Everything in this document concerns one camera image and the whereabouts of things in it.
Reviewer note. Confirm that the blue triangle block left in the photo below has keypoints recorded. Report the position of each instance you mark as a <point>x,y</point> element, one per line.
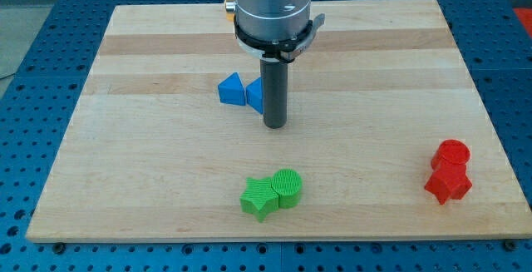
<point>231,91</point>

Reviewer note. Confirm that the red star block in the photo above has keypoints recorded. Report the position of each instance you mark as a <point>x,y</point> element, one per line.
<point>448,181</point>

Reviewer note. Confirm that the green cylinder block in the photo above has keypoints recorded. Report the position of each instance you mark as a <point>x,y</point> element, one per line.
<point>288,184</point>

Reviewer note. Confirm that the wooden board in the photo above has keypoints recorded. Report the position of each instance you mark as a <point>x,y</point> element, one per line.
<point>151,154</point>

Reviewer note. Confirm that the blue triangle block right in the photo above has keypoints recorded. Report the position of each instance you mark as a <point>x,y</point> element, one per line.
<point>254,95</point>

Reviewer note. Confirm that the green star block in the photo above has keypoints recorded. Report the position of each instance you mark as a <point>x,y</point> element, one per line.
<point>259,198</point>

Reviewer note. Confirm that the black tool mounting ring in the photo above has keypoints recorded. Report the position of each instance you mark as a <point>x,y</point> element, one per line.
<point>285,51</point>

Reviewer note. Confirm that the blue triangle block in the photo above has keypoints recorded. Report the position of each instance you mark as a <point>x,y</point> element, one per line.
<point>231,91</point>
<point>254,95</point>

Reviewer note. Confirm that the red cylinder block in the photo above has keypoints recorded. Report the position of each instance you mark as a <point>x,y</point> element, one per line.
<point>451,151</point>

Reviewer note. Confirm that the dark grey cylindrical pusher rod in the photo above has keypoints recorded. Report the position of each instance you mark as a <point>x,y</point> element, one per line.
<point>274,78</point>

